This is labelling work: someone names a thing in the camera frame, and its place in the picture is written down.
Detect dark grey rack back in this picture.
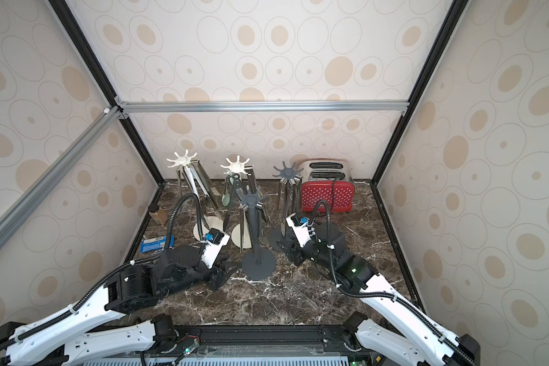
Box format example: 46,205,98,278
268,162,303,253

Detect dark grey rack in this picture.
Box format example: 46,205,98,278
240,191,276,282
268,162,303,253

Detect cream utensil rack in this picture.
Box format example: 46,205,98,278
221,156,251,248
166,149,224,240

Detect white handled steel tongs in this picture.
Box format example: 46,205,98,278
182,164,208,221

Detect mint green silicone tongs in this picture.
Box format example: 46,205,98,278
222,175,251,207

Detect black handled steel tongs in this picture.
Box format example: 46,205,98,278
223,169,270,230

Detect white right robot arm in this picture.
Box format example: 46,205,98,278
278,219,480,365

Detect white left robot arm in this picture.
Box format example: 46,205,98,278
0,193,239,365

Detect blue snack packet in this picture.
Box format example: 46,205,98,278
140,236,166,253

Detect brown spice jar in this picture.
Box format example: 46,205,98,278
148,203,169,225

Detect red polka dot toaster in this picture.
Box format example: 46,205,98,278
299,159,355,213

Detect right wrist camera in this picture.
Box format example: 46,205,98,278
285,213,315,248

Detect horizontal aluminium frame bar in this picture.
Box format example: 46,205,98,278
120,100,409,113

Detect diagonal aluminium frame bar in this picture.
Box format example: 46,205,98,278
0,106,120,250

